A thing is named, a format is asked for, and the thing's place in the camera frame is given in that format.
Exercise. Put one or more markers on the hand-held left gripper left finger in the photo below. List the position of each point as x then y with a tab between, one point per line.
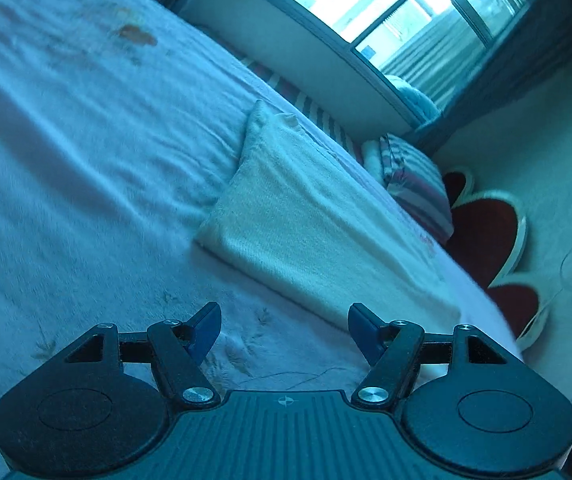
207	327

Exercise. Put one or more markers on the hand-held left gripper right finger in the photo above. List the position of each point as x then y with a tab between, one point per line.
363	327

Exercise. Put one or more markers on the white towel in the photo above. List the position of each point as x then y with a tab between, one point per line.
311	220

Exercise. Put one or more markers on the dark thread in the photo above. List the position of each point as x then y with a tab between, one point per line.
301	377

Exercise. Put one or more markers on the red and white headboard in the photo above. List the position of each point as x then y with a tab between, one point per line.
490	240

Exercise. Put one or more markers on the striped pillow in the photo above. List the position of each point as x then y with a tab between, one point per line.
413	180

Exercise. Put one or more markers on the floral bed sheet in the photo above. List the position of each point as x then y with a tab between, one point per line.
91	160

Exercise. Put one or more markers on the striped mattress cover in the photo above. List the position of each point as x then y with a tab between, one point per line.
311	105

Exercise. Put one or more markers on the blue quilt on windowsill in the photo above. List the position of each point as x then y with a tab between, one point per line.
415	100

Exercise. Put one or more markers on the window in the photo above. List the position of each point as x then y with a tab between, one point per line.
390	5

